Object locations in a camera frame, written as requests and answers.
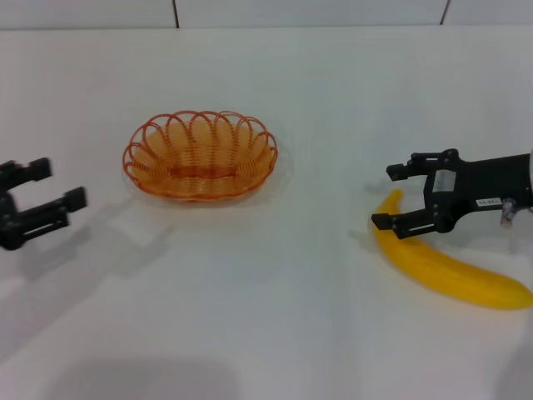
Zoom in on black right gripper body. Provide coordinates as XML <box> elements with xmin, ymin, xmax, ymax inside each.
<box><xmin>423</xmin><ymin>152</ymin><xmax>533</xmax><ymax>235</ymax></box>

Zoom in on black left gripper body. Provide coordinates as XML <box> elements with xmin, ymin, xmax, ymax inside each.
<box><xmin>0</xmin><ymin>184</ymin><xmax>27</xmax><ymax>253</ymax></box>

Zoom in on yellow plastic banana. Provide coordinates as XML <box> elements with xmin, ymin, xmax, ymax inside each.
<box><xmin>371</xmin><ymin>188</ymin><xmax>533</xmax><ymax>311</ymax></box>

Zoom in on orange wire basket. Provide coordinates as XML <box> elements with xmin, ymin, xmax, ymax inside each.
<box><xmin>122</xmin><ymin>109</ymin><xmax>279</xmax><ymax>203</ymax></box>

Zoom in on silver cable connector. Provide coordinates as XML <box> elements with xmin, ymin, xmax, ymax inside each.
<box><xmin>498</xmin><ymin>197</ymin><xmax>518</xmax><ymax>229</ymax></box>

